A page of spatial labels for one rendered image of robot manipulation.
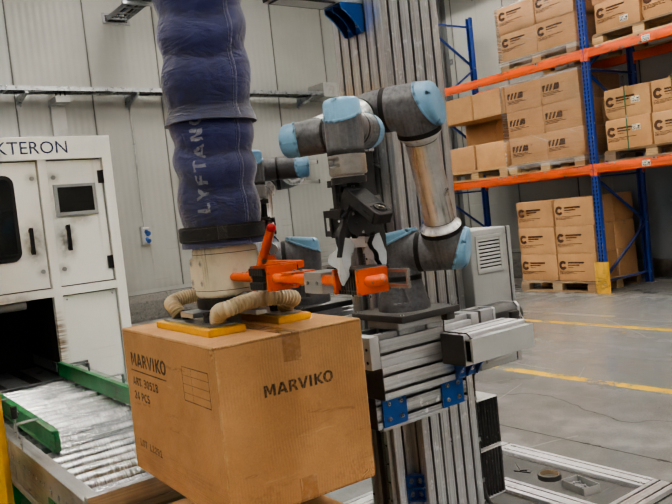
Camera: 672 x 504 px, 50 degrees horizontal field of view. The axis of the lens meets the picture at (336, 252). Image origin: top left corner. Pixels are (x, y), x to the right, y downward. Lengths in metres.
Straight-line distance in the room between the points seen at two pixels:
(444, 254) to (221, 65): 0.77
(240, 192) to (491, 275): 1.00
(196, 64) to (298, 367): 0.78
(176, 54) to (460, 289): 1.19
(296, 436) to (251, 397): 0.16
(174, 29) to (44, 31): 9.88
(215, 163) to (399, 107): 0.48
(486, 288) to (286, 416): 1.01
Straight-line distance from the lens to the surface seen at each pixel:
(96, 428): 3.34
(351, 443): 1.83
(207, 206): 1.84
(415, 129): 1.86
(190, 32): 1.88
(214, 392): 1.64
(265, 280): 1.68
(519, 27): 10.30
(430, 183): 1.93
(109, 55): 11.96
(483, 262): 2.46
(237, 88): 1.89
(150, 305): 11.60
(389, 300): 2.06
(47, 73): 11.60
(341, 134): 1.41
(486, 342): 2.09
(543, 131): 9.95
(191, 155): 1.87
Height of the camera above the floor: 1.33
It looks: 3 degrees down
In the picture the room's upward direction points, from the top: 6 degrees counter-clockwise
